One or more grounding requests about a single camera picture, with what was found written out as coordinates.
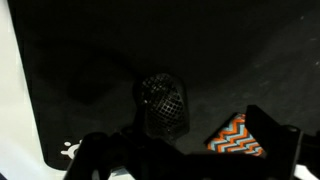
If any black mouse pad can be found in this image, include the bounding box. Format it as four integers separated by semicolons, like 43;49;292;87
7;0;320;172

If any small brown patterned object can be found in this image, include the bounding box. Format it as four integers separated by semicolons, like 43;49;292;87
203;112;268;158

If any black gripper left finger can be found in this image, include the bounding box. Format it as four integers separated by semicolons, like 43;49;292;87
63;131;134;180

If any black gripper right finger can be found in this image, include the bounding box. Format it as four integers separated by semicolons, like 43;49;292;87
244;104;303;180

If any black mesh cup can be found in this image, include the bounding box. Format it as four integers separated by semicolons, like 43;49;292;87
132;73;191;141

